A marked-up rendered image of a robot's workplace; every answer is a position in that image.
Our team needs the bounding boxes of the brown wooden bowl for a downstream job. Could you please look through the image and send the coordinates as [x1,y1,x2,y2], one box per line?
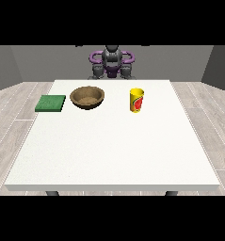
[69,86,105,110]

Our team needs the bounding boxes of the green square pad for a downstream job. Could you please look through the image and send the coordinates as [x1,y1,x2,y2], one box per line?
[34,94,67,113]

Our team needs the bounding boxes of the grey robot trunk purple rings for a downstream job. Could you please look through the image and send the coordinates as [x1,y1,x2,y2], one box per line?
[88,44,137,81]

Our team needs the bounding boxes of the yellow cup with melon print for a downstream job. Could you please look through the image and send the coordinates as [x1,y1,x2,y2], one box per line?
[129,88,145,114]

